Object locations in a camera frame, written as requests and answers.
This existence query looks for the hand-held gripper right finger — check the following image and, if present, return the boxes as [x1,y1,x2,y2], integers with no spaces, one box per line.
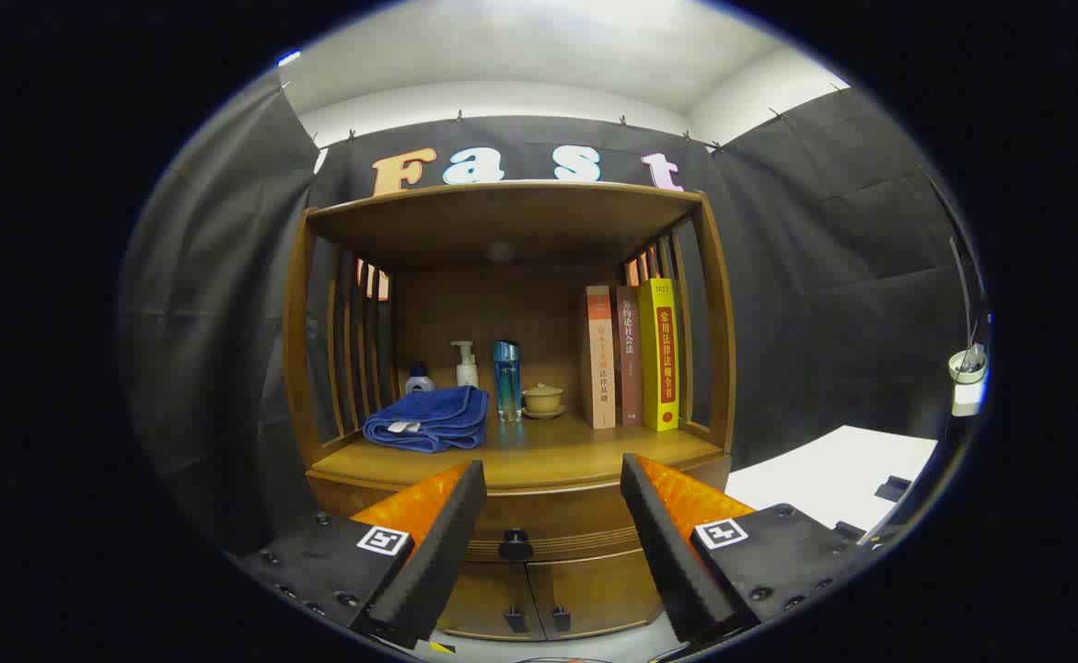
[620,451,871,646]

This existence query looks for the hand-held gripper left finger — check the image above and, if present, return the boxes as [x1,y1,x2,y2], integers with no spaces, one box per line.
[230,459,489,650]

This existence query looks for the wooden drawer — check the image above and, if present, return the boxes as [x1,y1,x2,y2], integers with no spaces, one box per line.
[307,458,731,564]

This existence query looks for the wooden cabinet door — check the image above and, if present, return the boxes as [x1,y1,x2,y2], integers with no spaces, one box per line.
[527,551,665,639]
[437,562,544,642]

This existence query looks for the wooden countertop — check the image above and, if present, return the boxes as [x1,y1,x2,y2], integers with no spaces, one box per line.
[310,410,725,489]

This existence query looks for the wooden cabinet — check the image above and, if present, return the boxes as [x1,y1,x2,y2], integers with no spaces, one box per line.
[283,180,737,643]

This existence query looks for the blue folded towel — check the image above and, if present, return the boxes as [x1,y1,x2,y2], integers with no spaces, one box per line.
[363,385,491,454]

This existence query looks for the white pump bottle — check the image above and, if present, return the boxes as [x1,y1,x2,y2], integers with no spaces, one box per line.
[450,341,480,389]

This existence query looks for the blue glass bottle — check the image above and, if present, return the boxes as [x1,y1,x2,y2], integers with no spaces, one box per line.
[492,340,523,423]

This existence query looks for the white table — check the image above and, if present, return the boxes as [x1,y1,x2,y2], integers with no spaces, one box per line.
[725,425,940,537]

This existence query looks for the yellow book red label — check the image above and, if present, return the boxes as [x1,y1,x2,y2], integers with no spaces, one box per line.
[638,278,680,433]

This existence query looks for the yellow-green lidded teacup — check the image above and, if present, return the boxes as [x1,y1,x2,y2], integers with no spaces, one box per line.
[521,383,568,421]

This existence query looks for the brown book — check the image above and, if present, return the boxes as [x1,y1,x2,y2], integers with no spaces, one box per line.
[614,285,644,426]

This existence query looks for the beige book orange band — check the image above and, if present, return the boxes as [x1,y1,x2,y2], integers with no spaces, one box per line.
[583,285,617,430]

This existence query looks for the white container with tools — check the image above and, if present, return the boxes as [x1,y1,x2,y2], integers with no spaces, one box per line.
[948,343,991,417]

